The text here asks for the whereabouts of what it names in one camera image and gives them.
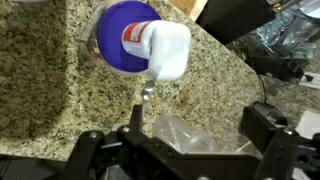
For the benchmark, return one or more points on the crinkled clear plastic packaging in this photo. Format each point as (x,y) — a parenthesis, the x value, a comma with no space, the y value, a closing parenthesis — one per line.
(286,30)

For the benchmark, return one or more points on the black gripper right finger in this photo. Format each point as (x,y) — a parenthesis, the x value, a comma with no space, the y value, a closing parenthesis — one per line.
(283,150)

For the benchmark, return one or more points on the black knife block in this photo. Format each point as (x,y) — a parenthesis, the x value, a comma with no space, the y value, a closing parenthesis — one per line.
(236,18)

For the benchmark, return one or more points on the white earbuds case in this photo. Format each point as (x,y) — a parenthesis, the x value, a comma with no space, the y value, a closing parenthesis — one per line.
(170,50)

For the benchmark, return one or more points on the clear plastic cup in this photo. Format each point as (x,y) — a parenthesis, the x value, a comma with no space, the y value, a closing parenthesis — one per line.
(183,133)

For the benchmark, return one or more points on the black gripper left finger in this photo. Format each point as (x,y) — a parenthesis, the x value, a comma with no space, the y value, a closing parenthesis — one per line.
(86,150)

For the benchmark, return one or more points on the steel spoon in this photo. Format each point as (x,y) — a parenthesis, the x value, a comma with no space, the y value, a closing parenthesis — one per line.
(146,91)

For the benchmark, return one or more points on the clear jar purple lid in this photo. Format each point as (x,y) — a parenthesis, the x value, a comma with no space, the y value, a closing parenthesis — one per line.
(115,36)

